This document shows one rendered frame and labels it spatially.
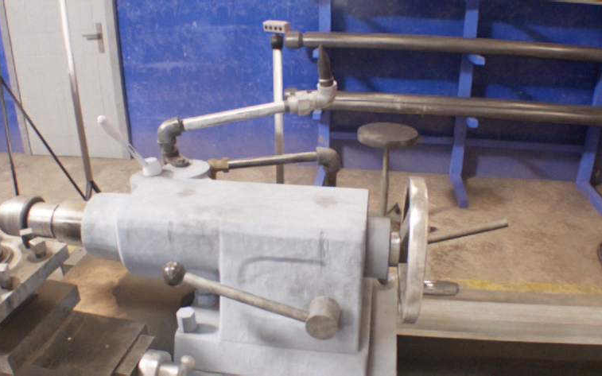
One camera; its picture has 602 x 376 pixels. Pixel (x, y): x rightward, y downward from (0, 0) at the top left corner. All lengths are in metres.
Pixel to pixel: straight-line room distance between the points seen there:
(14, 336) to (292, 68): 3.28
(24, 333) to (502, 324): 0.84
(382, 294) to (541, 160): 3.26
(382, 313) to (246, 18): 3.14
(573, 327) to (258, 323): 0.64
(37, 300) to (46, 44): 3.86
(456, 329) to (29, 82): 4.21
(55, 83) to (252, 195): 3.90
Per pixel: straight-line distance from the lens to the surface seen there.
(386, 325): 0.86
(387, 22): 3.68
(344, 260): 0.69
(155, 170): 0.87
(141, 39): 4.12
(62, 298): 0.77
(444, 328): 1.03
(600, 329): 1.12
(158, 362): 0.68
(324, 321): 0.67
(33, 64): 4.66
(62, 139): 4.71
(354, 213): 0.71
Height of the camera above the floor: 1.48
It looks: 24 degrees down
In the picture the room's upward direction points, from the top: straight up
